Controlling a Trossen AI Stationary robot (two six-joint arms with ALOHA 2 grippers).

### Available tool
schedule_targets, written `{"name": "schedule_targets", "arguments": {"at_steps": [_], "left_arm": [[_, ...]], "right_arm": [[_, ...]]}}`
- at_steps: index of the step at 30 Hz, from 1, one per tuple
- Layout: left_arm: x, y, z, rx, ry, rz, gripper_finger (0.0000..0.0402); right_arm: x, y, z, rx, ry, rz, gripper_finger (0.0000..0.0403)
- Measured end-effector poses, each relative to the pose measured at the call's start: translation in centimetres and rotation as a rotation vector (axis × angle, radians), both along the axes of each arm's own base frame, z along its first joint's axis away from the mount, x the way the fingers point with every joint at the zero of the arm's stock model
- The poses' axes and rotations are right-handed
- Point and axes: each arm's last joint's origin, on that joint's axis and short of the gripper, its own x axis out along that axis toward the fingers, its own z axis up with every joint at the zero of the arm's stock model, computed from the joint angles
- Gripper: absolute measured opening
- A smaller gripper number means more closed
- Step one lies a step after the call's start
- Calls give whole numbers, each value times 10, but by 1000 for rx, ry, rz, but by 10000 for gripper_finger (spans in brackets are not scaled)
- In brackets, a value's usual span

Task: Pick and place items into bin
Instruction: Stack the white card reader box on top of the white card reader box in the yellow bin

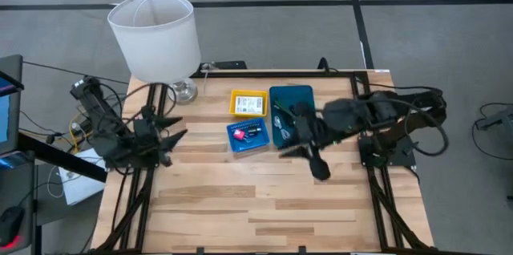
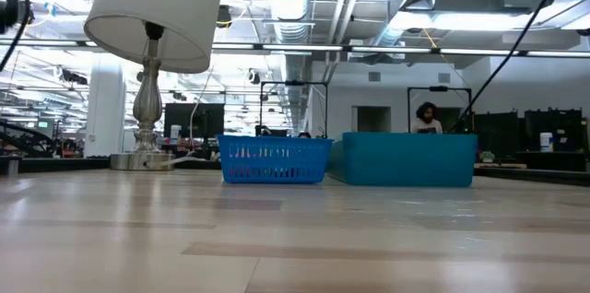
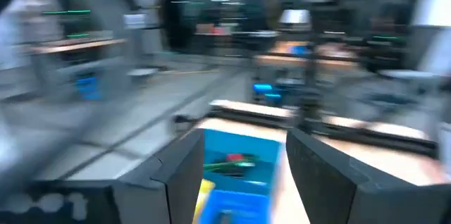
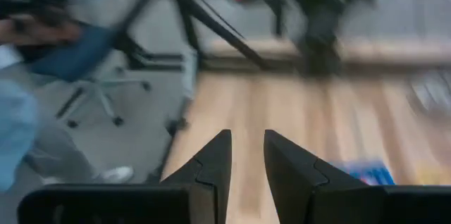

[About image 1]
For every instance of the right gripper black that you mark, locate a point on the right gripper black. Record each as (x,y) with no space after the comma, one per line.
(310,132)

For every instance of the grey floor stand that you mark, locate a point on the grey floor stand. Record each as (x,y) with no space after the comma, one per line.
(497,118)

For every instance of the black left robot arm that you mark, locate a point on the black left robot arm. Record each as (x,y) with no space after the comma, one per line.
(104,126)

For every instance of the black frame bracket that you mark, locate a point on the black frame bracket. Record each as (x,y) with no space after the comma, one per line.
(199,250)
(302,250)

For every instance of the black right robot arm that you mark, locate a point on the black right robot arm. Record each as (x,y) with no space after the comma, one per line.
(380,110)

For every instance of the table lamp white shade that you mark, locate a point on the table lamp white shade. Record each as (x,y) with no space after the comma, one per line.
(156,42)

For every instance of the black power strip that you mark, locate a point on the black power strip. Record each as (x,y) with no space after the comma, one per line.
(230,65)

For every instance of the small blue plastic bin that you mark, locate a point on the small blue plastic bin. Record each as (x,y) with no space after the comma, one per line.
(250,145)

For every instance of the large teal plastic bin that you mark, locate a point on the large teal plastic bin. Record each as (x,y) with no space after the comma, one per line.
(292,94)

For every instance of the white cardboard box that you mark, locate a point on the white cardboard box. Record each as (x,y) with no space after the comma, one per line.
(82,183)

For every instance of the black desk beam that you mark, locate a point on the black desk beam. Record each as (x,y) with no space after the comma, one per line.
(60,156)

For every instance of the red plastic block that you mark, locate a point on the red plastic block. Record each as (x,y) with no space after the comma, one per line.
(239,134)

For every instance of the black power adapter block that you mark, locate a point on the black power adapter block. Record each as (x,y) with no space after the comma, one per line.
(252,132)

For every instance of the yellow plastic bin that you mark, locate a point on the yellow plastic bin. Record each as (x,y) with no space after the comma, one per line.
(232,104)

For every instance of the black computer mouse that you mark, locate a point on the black computer mouse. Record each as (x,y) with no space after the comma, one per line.
(11,225)

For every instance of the laptop screen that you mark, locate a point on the laptop screen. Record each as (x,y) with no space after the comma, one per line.
(8,106)

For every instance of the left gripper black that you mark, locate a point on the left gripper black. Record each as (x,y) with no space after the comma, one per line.
(148,136)

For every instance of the white printed product box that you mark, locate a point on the white printed product box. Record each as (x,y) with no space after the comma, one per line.
(248,104)

